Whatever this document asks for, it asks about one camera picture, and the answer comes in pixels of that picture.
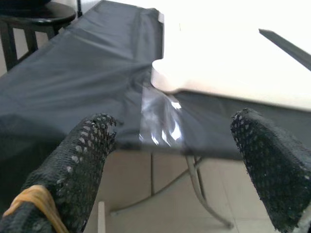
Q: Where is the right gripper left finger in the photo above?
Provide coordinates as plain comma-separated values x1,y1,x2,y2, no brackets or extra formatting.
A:
0,113,117,233

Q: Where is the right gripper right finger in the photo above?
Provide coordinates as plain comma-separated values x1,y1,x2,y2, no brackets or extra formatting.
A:
230,108,311,231

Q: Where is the white plastic table top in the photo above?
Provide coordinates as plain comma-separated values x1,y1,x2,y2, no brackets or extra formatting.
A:
150,9,311,114

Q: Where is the yellow rubber band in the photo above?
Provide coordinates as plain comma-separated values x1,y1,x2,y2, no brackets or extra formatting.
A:
2,184,70,233

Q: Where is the black floor cloth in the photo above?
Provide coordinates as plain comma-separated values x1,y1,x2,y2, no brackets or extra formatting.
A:
0,0,311,161

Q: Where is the black wooden stool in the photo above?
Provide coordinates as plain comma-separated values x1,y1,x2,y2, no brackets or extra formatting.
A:
0,0,76,71

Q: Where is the grey metal folding frame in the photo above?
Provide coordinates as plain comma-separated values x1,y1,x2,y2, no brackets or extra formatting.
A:
109,155,234,229

